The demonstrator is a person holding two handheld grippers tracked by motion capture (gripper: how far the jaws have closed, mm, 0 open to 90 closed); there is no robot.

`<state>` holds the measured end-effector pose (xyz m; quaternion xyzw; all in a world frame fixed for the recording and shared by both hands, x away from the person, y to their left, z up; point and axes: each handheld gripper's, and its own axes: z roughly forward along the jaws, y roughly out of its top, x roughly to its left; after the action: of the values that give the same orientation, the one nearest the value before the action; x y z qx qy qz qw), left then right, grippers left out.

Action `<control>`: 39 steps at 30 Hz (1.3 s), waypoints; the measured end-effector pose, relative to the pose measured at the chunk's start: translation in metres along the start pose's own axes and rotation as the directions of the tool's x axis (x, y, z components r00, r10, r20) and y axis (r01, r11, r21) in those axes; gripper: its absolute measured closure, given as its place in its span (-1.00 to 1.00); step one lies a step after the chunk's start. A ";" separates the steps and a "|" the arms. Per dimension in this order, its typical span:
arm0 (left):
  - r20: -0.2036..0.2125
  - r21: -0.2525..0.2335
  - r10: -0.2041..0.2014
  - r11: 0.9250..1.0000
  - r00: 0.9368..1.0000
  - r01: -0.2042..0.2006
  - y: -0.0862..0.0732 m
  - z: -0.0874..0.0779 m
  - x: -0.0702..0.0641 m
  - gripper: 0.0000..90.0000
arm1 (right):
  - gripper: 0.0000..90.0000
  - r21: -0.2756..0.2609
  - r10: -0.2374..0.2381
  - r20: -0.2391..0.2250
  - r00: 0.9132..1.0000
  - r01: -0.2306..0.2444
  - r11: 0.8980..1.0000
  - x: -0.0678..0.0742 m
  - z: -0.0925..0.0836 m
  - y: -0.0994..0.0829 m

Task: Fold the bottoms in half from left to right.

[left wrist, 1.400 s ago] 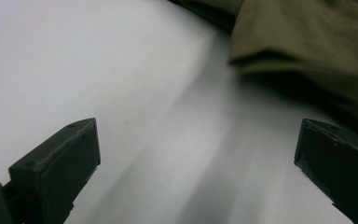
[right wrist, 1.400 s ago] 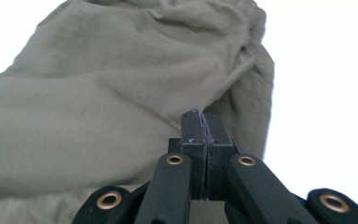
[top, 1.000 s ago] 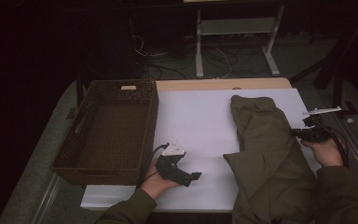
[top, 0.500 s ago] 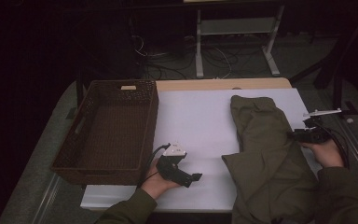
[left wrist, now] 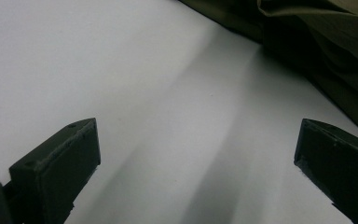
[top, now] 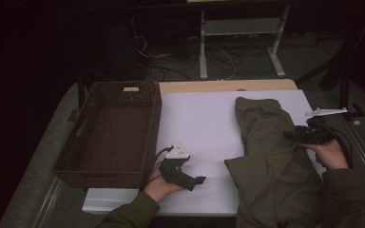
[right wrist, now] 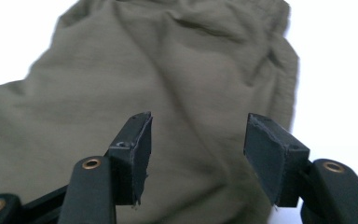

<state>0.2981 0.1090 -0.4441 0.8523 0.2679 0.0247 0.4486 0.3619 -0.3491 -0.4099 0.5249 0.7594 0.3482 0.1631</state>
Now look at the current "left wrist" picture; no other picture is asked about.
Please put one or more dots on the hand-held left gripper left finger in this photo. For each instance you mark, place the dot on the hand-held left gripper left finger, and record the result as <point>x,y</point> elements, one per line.
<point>59,168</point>

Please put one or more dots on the olive green pants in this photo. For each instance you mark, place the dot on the olive green pants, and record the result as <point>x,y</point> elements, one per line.
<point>338,46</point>

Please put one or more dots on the white table board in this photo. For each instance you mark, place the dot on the white table board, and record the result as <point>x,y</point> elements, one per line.
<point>105,62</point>

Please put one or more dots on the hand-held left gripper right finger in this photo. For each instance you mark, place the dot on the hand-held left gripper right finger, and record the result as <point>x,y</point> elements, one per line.
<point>341,168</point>

